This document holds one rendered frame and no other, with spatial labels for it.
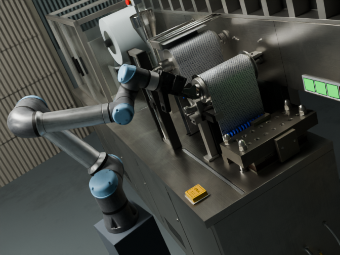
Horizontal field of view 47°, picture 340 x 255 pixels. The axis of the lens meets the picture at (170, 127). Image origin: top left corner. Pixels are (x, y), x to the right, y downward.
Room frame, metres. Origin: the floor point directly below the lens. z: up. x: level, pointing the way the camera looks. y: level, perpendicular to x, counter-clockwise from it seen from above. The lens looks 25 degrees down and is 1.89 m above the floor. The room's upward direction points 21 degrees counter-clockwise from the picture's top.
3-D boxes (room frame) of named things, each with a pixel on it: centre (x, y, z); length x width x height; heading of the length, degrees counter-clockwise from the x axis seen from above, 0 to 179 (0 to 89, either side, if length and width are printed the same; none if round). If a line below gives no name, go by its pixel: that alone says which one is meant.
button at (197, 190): (1.36, 0.00, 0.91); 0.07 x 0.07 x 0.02; 17
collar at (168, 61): (1.81, -0.09, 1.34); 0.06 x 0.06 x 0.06; 17
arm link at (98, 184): (1.39, 0.33, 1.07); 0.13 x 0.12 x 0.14; 174
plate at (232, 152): (1.46, -0.39, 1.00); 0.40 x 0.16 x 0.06; 107
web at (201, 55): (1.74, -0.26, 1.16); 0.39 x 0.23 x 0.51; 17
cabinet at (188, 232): (2.50, 0.04, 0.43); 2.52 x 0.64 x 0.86; 17
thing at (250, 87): (1.56, -0.32, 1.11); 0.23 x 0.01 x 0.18; 107
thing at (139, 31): (2.30, -0.08, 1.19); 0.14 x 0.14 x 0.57
